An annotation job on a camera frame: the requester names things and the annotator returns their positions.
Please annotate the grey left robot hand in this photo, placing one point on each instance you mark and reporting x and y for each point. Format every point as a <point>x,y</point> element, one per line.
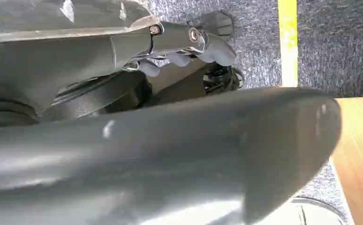
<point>175,155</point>

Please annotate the white round base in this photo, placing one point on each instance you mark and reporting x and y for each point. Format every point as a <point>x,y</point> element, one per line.
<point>312,214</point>

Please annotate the yellow floor tape strip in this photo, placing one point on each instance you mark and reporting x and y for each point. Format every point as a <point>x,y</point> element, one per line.
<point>288,43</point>

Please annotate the ribbed grey left arm sleeve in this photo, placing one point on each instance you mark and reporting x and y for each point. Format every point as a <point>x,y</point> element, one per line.
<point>4,114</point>

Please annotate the pale wooden desk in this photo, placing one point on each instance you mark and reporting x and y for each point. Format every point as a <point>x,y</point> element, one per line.
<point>360,161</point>

